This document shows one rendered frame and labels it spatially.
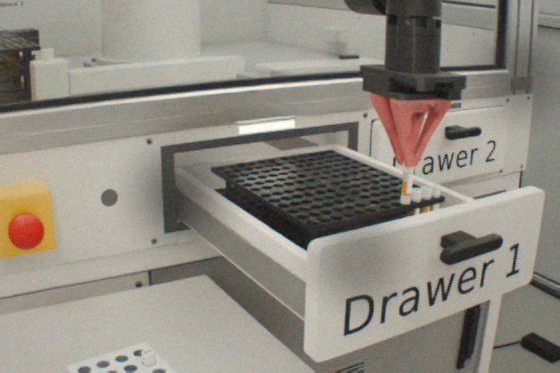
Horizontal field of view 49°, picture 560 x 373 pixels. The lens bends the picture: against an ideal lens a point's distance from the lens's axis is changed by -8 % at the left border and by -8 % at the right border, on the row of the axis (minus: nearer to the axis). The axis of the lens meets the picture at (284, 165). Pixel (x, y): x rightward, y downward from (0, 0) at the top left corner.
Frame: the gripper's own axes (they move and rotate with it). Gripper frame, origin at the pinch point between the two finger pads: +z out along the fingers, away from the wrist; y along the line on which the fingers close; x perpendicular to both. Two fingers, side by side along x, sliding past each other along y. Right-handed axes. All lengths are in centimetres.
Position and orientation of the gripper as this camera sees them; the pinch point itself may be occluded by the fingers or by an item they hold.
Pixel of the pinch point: (408, 157)
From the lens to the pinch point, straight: 69.1
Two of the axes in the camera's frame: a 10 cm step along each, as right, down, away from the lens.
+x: 8.8, -1.1, 4.6
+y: 4.7, 2.3, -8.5
